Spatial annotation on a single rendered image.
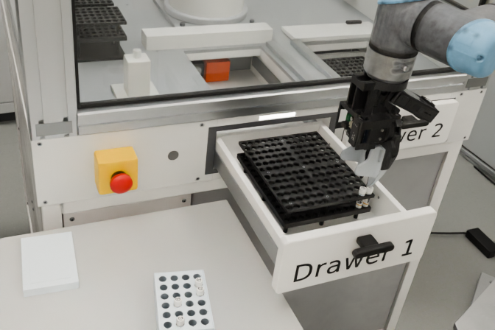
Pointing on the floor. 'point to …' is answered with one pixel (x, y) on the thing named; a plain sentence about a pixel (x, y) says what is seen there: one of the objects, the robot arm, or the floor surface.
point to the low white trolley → (110, 281)
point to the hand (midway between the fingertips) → (369, 174)
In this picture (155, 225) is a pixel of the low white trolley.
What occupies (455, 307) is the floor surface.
